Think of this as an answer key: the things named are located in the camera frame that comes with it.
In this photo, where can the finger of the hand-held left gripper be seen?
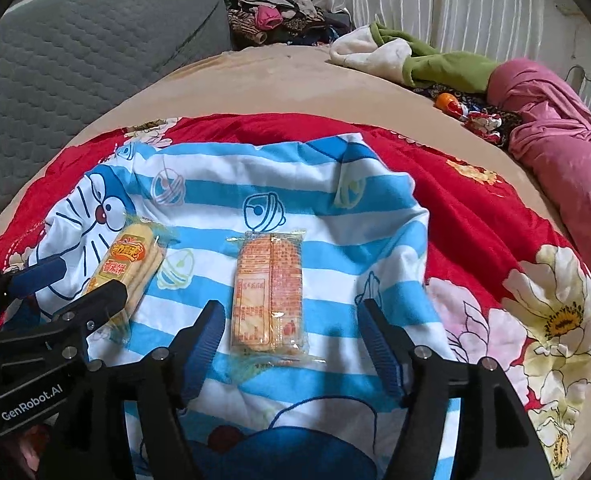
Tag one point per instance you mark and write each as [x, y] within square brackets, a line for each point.
[40, 272]
[98, 302]

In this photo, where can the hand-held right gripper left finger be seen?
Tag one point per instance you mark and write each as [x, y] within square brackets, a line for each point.
[203, 350]

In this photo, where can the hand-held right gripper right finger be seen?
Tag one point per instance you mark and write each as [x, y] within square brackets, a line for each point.
[379, 355]

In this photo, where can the yellow snack packet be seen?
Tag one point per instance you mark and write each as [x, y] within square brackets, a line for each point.
[125, 255]

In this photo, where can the orange cracker packet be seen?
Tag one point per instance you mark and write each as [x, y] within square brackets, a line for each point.
[268, 290]

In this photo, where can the blue striped cartoon blanket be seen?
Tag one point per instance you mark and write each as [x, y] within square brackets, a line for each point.
[300, 220]

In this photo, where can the red floral blanket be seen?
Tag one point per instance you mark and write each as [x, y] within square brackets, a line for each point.
[475, 230]

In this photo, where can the grey quilted cushion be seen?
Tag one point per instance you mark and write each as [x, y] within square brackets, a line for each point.
[75, 60]

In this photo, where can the red and white snack bag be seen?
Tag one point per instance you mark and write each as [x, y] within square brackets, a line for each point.
[483, 125]

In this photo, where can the orange capped toy bottle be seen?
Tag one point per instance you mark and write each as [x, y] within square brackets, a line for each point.
[448, 104]

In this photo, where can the pink quilt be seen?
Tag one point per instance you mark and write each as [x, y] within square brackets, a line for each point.
[550, 135]

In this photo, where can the beige bed sheet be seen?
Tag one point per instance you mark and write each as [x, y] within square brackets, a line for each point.
[285, 80]

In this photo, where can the white and green fleece blanket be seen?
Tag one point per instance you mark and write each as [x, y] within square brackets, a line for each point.
[435, 67]

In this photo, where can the pile of mixed clothes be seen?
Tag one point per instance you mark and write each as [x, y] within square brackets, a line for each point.
[275, 15]

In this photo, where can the white striped curtain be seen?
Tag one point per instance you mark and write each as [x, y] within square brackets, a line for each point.
[475, 5]

